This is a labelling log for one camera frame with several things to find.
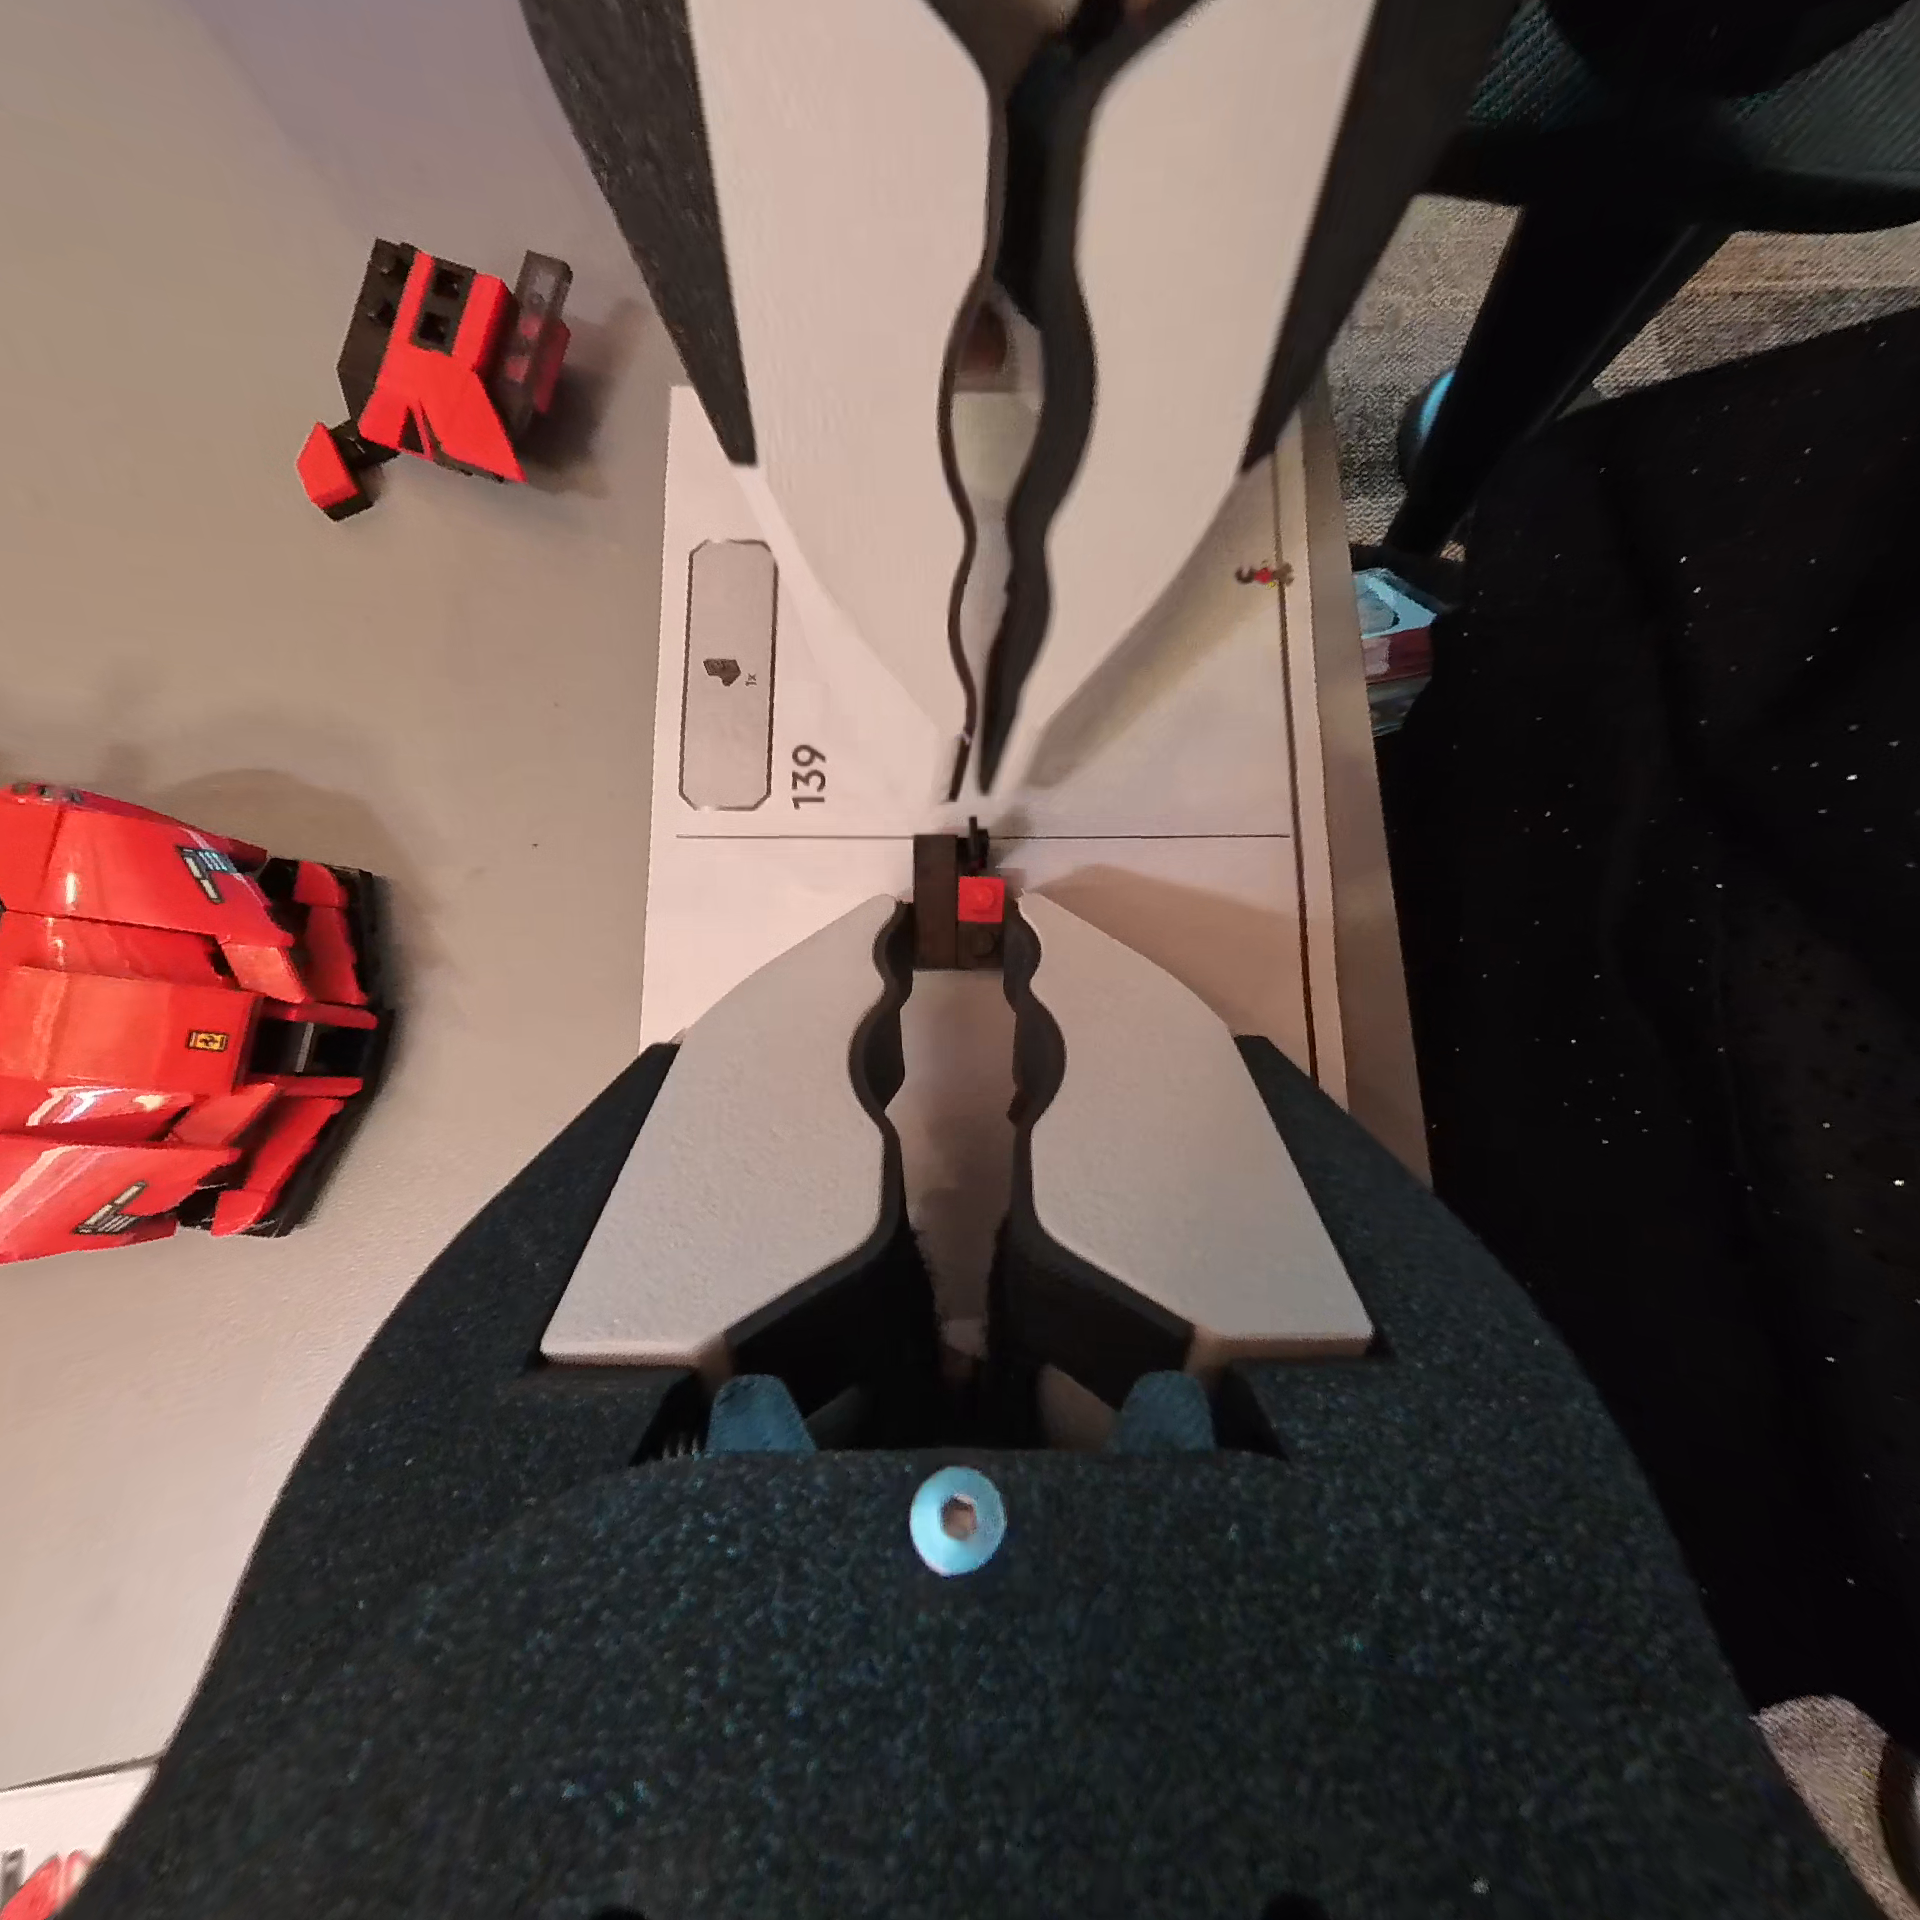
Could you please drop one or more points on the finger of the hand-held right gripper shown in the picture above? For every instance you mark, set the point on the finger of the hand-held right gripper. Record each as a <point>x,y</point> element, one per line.
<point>840,299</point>
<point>1202,299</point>

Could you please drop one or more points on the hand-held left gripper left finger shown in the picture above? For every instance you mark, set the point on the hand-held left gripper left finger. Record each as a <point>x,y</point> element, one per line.
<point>734,1185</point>

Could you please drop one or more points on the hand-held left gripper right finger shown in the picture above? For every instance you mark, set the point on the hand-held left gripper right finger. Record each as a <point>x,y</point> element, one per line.
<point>1184,1185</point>

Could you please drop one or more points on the white instruction booklet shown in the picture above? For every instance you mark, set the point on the white instruction booklet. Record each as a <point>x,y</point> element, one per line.
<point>750,901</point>

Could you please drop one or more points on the small black red brick assembly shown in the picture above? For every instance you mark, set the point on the small black red brick assembly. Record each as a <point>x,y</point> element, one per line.
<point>962,914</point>

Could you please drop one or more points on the red black brick subassembly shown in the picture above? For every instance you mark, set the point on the red black brick subassembly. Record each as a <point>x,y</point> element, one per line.
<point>436,390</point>

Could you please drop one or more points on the red white packet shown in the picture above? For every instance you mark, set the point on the red white packet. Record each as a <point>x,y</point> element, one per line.
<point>1403,646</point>

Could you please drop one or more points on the red brick-built toy car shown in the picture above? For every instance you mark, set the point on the red brick-built toy car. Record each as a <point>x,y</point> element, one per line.
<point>150,1049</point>

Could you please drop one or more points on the white sticker sheet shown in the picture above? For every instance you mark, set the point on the white sticker sheet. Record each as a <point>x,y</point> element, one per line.
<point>60,1822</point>

